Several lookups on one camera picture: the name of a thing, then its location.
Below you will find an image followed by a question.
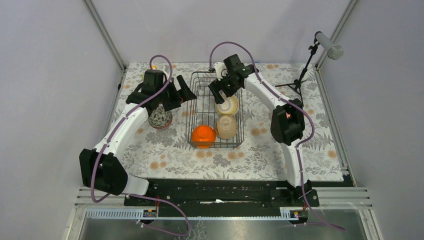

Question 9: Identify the yellow dotted white bowl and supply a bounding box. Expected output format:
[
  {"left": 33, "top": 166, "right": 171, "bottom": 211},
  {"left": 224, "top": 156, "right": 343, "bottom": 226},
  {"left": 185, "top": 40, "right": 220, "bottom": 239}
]
[{"left": 215, "top": 93, "right": 239, "bottom": 116}]

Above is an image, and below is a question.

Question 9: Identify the pink patterned bowl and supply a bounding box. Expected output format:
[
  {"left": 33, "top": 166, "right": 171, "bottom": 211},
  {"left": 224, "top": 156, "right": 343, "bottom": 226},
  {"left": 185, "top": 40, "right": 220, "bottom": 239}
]
[{"left": 148, "top": 105, "right": 173, "bottom": 129}]

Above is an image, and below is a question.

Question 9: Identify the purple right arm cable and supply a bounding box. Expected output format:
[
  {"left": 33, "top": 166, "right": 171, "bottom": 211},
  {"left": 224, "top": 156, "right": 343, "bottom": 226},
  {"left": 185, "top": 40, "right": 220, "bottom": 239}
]
[{"left": 208, "top": 41, "right": 347, "bottom": 232}]

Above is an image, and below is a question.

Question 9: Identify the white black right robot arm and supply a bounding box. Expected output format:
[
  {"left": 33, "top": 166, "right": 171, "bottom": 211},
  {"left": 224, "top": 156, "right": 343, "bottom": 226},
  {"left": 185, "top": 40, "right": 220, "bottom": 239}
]
[{"left": 208, "top": 54, "right": 307, "bottom": 206}]

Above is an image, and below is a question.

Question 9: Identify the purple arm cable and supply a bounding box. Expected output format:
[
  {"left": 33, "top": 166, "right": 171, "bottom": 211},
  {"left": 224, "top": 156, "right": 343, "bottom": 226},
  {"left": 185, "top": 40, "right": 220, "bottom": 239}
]
[
  {"left": 208, "top": 41, "right": 347, "bottom": 232},
  {"left": 90, "top": 54, "right": 192, "bottom": 238}
]

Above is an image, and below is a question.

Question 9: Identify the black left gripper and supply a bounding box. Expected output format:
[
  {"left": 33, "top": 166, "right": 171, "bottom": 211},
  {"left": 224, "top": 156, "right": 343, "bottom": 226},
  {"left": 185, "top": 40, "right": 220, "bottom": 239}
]
[{"left": 156, "top": 75, "right": 197, "bottom": 111}]

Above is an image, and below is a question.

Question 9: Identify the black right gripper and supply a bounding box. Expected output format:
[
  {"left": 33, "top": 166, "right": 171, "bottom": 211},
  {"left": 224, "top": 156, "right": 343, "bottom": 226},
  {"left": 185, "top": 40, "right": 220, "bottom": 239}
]
[{"left": 208, "top": 71, "right": 241, "bottom": 105}]

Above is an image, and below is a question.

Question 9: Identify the aluminium frame rail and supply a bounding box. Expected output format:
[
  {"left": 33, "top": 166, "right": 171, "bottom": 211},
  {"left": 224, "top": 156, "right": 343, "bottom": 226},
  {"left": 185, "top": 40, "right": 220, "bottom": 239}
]
[{"left": 82, "top": 0, "right": 127, "bottom": 72}]

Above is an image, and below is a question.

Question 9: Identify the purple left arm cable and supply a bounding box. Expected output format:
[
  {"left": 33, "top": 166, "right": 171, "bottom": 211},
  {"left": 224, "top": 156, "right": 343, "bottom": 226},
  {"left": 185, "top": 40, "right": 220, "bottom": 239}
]
[{"left": 90, "top": 54, "right": 192, "bottom": 238}]

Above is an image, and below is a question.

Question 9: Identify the beige bowl with leaf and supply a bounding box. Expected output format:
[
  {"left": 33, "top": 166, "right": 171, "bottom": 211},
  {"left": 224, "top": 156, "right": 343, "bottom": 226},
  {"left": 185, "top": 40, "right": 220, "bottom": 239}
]
[{"left": 214, "top": 115, "right": 238, "bottom": 140}]

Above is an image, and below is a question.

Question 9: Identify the floral patterned table mat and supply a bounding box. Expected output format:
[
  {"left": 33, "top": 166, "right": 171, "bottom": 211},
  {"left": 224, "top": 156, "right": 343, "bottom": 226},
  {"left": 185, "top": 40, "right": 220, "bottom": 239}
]
[{"left": 120, "top": 68, "right": 343, "bottom": 182}]

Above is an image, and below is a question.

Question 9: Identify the orange glossy bowl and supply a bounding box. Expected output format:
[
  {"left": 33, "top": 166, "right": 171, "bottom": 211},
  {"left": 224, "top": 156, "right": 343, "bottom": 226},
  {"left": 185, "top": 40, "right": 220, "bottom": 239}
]
[{"left": 190, "top": 125, "right": 216, "bottom": 149}]

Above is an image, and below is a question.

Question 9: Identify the black wire dish rack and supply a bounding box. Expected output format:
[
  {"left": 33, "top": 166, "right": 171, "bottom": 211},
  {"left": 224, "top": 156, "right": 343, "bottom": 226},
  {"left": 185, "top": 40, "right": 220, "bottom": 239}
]
[{"left": 185, "top": 71, "right": 244, "bottom": 149}]

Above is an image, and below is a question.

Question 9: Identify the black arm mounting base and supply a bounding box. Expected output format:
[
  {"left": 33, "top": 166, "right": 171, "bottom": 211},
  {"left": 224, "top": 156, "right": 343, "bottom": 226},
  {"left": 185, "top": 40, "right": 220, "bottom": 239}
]
[{"left": 91, "top": 177, "right": 355, "bottom": 219}]

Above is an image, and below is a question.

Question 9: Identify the silver microphone on black stand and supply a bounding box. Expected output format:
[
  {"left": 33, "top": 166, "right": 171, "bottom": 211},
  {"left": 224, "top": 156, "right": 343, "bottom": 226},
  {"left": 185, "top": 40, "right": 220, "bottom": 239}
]
[{"left": 275, "top": 31, "right": 344, "bottom": 103}]

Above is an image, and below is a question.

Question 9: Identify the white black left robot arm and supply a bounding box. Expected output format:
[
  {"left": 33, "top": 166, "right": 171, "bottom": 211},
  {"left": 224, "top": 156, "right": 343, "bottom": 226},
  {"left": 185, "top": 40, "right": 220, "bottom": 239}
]
[{"left": 79, "top": 69, "right": 197, "bottom": 206}]

